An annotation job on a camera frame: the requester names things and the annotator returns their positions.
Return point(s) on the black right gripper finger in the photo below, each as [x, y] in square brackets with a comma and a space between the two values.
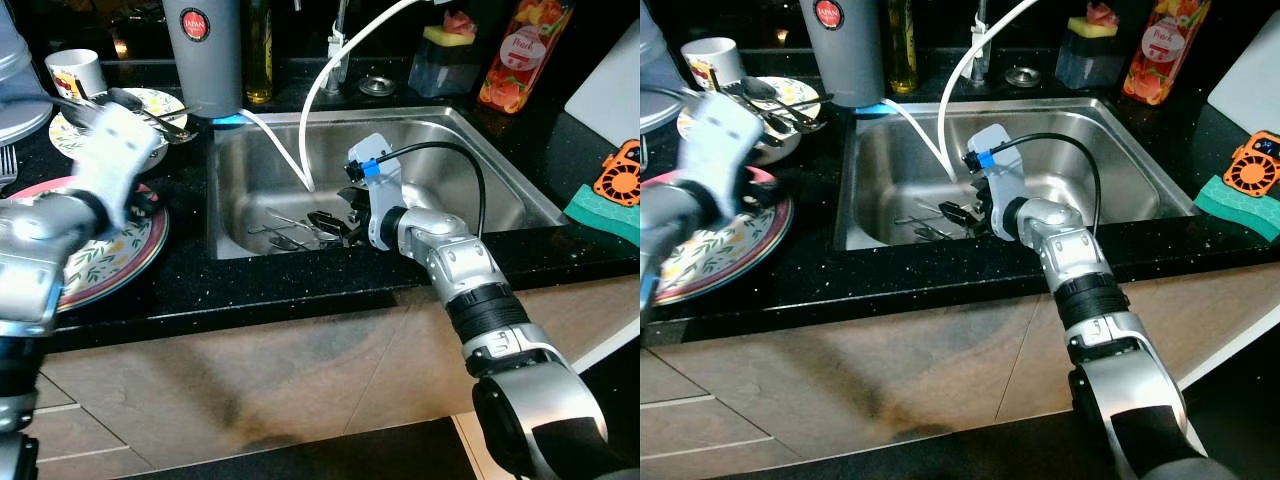
[954, 208]
[327, 218]
[335, 236]
[960, 223]

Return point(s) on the pink rimmed floral plate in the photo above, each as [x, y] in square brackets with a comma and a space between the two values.
[720, 260]
[100, 270]

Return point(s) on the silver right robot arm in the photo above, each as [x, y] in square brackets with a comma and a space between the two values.
[1065, 245]
[455, 265]

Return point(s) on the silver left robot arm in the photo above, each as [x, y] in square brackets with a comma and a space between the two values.
[660, 230]
[35, 250]

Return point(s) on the white floral bowl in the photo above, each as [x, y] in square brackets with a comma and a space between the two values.
[165, 150]
[790, 148]

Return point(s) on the steel spoon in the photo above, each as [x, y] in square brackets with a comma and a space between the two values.
[740, 98]
[765, 88]
[122, 98]

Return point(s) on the stainless steel sink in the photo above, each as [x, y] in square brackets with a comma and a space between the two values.
[460, 170]
[1100, 170]

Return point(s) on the round steel sink plug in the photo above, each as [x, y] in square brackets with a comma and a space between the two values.
[378, 86]
[1022, 77]

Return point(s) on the orange mini fan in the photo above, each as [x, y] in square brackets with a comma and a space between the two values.
[620, 178]
[1250, 170]

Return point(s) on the white printed mug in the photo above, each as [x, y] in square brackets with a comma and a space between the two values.
[715, 62]
[75, 72]

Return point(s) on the steel fork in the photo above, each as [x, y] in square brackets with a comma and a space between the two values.
[7, 165]

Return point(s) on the beige cabinet door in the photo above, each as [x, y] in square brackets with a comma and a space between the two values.
[1045, 350]
[850, 360]
[230, 370]
[420, 350]

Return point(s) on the grey water filter canister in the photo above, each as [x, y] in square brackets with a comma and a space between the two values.
[205, 65]
[845, 60]

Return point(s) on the green sponge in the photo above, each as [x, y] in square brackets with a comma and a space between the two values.
[600, 210]
[1230, 200]

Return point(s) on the chrome sink faucet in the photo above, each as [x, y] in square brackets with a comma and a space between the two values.
[338, 60]
[980, 55]

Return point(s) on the white tiered food container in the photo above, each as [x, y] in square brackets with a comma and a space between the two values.
[20, 70]
[655, 60]

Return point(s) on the olive oil glass bottle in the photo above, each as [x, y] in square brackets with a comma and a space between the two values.
[902, 50]
[258, 50]

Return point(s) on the dark sponge holder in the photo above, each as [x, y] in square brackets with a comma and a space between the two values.
[1085, 65]
[440, 72]

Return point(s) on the white cutting board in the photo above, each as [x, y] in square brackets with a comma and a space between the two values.
[1250, 80]
[610, 90]

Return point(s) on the yellow sponge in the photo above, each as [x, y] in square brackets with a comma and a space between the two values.
[1088, 29]
[440, 37]

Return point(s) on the pink scrub pad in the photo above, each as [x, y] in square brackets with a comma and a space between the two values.
[1100, 14]
[460, 22]

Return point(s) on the peach dish soap bottle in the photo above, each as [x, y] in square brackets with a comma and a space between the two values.
[1160, 50]
[520, 55]

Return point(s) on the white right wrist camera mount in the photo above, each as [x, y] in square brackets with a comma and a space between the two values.
[1000, 165]
[378, 195]

